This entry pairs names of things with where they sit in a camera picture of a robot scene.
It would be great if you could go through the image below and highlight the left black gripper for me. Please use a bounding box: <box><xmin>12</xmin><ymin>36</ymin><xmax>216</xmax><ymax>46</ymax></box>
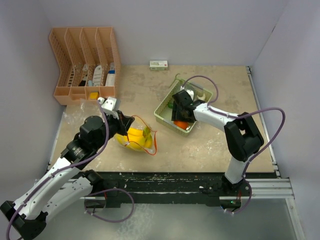
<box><xmin>92</xmin><ymin>109</ymin><xmax>134</xmax><ymax>150</ymax></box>

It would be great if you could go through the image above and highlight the clear orange-zip bag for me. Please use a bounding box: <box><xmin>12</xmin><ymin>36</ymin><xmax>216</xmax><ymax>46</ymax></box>
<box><xmin>114</xmin><ymin>115</ymin><xmax>158</xmax><ymax>156</ymax></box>
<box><xmin>62</xmin><ymin>99</ymin><xmax>103</xmax><ymax>134</ymax></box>

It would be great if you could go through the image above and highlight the yellow banana bunch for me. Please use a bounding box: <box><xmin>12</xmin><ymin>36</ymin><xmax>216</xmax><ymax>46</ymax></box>
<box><xmin>114</xmin><ymin>127</ymin><xmax>153</xmax><ymax>151</ymax></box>

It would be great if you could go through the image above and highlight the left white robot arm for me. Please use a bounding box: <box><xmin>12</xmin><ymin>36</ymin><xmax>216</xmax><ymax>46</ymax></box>
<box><xmin>0</xmin><ymin>110</ymin><xmax>135</xmax><ymax>240</ymax></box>

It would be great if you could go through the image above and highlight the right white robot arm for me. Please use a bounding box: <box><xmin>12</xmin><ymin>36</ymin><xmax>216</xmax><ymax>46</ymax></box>
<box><xmin>172</xmin><ymin>89</ymin><xmax>264</xmax><ymax>196</ymax></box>

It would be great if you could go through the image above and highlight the orange fruit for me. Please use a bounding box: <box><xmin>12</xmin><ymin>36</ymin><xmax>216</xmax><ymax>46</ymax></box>
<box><xmin>173</xmin><ymin>120</ymin><xmax>189</xmax><ymax>130</ymax></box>

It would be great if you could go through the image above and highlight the green plastic basket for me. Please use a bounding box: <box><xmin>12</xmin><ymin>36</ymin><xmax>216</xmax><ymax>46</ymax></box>
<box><xmin>154</xmin><ymin>77</ymin><xmax>213</xmax><ymax>137</ymax></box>

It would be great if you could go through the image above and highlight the white garlic bulb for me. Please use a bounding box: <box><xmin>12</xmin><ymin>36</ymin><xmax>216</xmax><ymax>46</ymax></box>
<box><xmin>197</xmin><ymin>93</ymin><xmax>206</xmax><ymax>102</ymax></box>

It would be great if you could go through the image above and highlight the yellow small box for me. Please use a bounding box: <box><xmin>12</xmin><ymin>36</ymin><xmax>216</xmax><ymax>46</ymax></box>
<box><xmin>88</xmin><ymin>92</ymin><xmax>100</xmax><ymax>100</ymax></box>

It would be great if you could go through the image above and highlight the white blue packet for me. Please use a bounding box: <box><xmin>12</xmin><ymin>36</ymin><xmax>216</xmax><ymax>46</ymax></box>
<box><xmin>105</xmin><ymin>62</ymin><xmax>116</xmax><ymax>87</ymax></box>

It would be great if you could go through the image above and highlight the white patterned pouch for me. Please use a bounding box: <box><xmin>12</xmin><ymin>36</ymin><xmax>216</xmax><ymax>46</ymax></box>
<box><xmin>92</xmin><ymin>65</ymin><xmax>103</xmax><ymax>86</ymax></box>

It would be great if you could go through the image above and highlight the small green white box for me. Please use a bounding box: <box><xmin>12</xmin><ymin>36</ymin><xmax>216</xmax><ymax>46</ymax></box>
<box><xmin>149</xmin><ymin>60</ymin><xmax>168</xmax><ymax>71</ymax></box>

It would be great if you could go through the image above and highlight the black white item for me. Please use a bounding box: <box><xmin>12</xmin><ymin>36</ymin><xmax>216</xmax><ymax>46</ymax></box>
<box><xmin>78</xmin><ymin>64</ymin><xmax>89</xmax><ymax>87</ymax></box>

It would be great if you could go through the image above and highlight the pink desk file organizer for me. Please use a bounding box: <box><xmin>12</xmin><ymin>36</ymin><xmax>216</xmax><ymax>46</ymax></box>
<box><xmin>49</xmin><ymin>27</ymin><xmax>122</xmax><ymax>106</ymax></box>

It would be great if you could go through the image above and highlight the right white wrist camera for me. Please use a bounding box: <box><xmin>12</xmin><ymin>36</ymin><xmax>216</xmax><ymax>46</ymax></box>
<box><xmin>184</xmin><ymin>88</ymin><xmax>195</xmax><ymax>100</ymax></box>

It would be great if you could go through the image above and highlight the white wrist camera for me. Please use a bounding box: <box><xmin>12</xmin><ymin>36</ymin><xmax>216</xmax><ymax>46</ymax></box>
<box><xmin>184</xmin><ymin>88</ymin><xmax>195</xmax><ymax>100</ymax></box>
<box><xmin>97</xmin><ymin>96</ymin><xmax>121</xmax><ymax>119</ymax></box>

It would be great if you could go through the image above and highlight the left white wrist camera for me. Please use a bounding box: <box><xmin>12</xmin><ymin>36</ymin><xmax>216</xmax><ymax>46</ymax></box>
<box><xmin>97</xmin><ymin>96</ymin><xmax>121</xmax><ymax>119</ymax></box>

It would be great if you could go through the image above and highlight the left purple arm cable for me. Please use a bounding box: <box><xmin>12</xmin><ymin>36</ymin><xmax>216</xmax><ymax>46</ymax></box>
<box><xmin>5</xmin><ymin>99</ymin><xmax>110</xmax><ymax>240</ymax></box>

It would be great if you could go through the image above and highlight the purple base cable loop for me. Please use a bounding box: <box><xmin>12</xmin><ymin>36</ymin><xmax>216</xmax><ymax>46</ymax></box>
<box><xmin>83</xmin><ymin>187</ymin><xmax>136</xmax><ymax>224</ymax></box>

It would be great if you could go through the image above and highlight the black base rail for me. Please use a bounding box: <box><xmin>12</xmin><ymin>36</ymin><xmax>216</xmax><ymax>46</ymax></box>
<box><xmin>78</xmin><ymin>170</ymin><xmax>252</xmax><ymax>209</ymax></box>

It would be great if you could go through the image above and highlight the aluminium frame rail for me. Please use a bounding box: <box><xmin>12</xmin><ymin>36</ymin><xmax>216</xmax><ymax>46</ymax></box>
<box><xmin>244</xmin><ymin>66</ymin><xmax>306</xmax><ymax>240</ymax></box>

